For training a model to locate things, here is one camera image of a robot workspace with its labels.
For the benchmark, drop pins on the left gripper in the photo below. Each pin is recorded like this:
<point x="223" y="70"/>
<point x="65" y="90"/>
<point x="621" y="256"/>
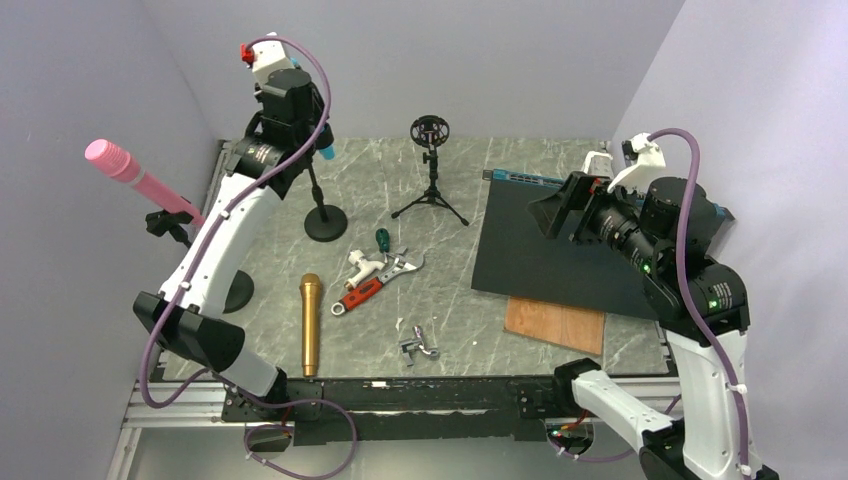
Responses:
<point x="319" y="108"/>

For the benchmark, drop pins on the blue microphone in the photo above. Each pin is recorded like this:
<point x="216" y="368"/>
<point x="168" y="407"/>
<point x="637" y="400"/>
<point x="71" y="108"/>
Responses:
<point x="326" y="149"/>

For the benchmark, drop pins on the red handle adjustable wrench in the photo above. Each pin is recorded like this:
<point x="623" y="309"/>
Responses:
<point x="396" y="263"/>

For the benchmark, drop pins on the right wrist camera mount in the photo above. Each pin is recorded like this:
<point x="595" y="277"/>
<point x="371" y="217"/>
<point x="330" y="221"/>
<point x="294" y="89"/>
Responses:
<point x="647" y="160"/>

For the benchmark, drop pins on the white plastic faucet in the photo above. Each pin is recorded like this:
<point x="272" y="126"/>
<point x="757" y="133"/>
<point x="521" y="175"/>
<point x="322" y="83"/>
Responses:
<point x="364" y="268"/>

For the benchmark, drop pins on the gold microphone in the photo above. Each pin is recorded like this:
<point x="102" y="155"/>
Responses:
<point x="311" y="294"/>

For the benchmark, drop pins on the wooden board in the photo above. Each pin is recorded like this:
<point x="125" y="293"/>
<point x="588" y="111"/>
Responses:
<point x="570" y="327"/>

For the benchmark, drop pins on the green handle screwdriver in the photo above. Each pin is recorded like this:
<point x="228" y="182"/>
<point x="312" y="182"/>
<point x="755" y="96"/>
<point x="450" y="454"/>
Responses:
<point x="382" y="238"/>

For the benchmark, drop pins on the pink microphone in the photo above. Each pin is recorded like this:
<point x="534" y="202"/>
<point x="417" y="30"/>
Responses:
<point x="119" y="165"/>

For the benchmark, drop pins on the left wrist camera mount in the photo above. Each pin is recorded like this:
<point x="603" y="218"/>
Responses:
<point x="264" y="58"/>

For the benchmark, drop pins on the black network switch box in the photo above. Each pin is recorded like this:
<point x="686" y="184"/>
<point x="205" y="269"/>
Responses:
<point x="515" y="259"/>

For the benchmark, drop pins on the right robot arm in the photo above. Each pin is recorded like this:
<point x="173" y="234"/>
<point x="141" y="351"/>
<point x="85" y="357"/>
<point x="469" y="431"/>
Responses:
<point x="702" y="309"/>

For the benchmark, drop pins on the black tripod mic stand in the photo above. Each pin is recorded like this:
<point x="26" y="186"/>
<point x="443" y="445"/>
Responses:
<point x="430" y="132"/>

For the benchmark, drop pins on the pink mic round-base stand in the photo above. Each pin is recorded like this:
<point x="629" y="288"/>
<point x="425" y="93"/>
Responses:
<point x="160" y="223"/>

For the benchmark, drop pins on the small metal clamp part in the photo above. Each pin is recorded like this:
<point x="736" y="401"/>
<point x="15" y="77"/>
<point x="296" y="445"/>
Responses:
<point x="416" y="344"/>

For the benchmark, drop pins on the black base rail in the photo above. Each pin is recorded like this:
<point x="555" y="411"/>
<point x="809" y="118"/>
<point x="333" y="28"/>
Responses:
<point x="418" y="408"/>

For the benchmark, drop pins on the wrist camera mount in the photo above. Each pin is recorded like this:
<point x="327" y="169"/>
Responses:
<point x="264" y="58"/>
<point x="647" y="160"/>

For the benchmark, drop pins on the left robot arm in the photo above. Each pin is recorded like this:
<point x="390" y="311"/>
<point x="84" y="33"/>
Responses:
<point x="184" y="316"/>

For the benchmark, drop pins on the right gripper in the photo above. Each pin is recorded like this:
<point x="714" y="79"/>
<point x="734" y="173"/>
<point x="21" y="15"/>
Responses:
<point x="582" y="194"/>

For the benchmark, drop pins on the white bracket behind switch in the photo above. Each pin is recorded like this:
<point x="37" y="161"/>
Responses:
<point x="598" y="164"/>

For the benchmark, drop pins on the blue mic round-base stand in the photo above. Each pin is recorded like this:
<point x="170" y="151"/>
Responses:
<point x="324" y="223"/>

